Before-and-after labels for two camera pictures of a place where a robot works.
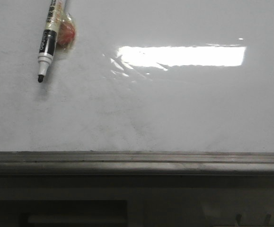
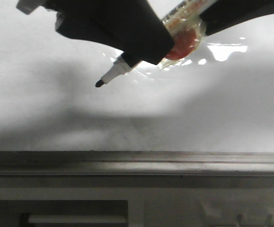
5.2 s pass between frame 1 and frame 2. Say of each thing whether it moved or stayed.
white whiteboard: stayed
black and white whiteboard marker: moved
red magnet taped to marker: moved
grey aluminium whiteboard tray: stayed
